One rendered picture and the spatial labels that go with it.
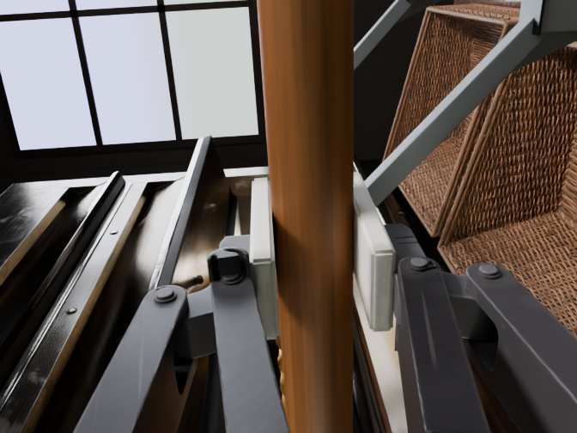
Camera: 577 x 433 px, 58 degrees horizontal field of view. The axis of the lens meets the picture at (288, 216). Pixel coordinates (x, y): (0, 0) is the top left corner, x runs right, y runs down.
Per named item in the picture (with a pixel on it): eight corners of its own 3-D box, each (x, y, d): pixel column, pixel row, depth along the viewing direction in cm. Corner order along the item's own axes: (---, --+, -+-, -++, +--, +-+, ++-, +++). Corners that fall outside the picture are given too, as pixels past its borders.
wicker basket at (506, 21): (548, 234, 122) (430, 243, 121) (463, 158, 173) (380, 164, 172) (586, 12, 101) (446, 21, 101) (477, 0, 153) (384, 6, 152)
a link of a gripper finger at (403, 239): (408, 304, 14) (516, 297, 14) (374, 223, 19) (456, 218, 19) (405, 347, 15) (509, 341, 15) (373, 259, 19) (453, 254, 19)
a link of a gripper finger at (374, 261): (372, 253, 15) (397, 251, 15) (342, 171, 22) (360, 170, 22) (370, 334, 17) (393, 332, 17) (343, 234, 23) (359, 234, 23)
